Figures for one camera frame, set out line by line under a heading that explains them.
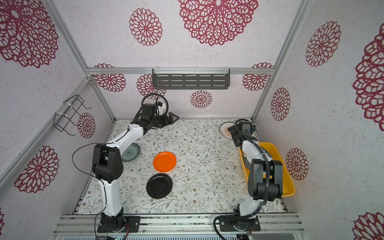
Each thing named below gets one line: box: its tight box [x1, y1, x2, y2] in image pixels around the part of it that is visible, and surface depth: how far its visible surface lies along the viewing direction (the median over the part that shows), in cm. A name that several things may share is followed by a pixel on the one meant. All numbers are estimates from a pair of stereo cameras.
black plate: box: [146, 173, 173, 199], surface depth 87 cm
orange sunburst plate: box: [219, 121, 235, 140], surface depth 115 cm
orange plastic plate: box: [153, 151, 177, 173], surface depth 97 cm
